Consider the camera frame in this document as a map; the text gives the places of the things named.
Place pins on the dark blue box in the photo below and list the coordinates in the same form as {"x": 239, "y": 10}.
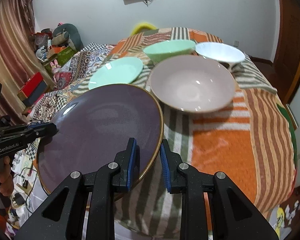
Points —
{"x": 37, "y": 92}

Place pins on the purple plate gold rim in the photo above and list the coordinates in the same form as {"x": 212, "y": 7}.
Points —
{"x": 94, "y": 127}

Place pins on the grey plush toy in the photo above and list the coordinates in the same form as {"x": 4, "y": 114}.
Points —
{"x": 67, "y": 34}

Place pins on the patterned patchwork quilt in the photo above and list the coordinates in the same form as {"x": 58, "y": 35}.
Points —
{"x": 73, "y": 80}

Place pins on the white patterned bowl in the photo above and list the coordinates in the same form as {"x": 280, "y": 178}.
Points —
{"x": 226, "y": 55}

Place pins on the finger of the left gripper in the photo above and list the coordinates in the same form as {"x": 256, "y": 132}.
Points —
{"x": 48, "y": 129}
{"x": 35, "y": 125}

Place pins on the pink bunny toy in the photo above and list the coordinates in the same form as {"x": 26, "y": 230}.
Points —
{"x": 55, "y": 69}

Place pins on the striped brown curtain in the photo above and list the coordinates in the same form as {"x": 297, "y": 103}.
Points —
{"x": 18, "y": 61}

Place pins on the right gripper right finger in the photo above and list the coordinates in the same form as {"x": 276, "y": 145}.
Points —
{"x": 174, "y": 170}

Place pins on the pink bowl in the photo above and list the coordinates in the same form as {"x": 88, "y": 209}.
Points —
{"x": 192, "y": 84}

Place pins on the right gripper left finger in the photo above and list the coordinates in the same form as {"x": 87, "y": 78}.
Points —
{"x": 129, "y": 163}

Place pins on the left hand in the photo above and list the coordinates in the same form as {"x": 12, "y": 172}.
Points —
{"x": 6, "y": 179}

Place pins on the green gift box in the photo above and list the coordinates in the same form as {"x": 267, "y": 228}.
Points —
{"x": 62, "y": 57}

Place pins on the green bowl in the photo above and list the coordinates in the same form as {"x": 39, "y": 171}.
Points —
{"x": 163, "y": 50}

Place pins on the brown wooden door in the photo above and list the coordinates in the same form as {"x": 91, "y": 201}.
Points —
{"x": 287, "y": 57}

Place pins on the mint green plate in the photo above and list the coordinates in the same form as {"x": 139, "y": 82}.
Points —
{"x": 124, "y": 70}

